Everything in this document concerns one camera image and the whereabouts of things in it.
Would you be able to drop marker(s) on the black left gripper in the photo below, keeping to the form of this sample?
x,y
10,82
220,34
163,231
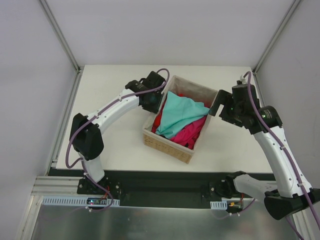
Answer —
x,y
152,106

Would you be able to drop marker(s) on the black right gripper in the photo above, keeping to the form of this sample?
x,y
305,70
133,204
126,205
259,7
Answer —
x,y
225,111

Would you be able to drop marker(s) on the wicker basket with cloth liner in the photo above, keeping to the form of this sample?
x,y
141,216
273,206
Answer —
x,y
189,89

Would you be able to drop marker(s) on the pink t shirt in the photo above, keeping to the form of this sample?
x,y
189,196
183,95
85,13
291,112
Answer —
x,y
189,135

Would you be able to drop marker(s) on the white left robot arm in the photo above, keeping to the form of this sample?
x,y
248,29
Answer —
x,y
86,135

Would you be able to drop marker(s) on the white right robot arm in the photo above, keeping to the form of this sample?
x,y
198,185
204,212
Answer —
x,y
291,192

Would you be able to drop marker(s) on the red t shirt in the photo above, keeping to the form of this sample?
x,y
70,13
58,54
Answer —
x,y
170,112

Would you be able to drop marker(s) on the teal t shirt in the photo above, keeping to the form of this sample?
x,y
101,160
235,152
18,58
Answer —
x,y
192,111

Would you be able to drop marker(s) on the right white cable duct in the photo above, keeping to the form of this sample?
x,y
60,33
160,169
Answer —
x,y
219,205

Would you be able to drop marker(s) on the white cable duct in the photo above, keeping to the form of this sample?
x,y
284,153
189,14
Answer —
x,y
79,201
219,205

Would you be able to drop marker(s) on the left white cable duct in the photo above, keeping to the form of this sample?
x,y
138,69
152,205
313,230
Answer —
x,y
79,201

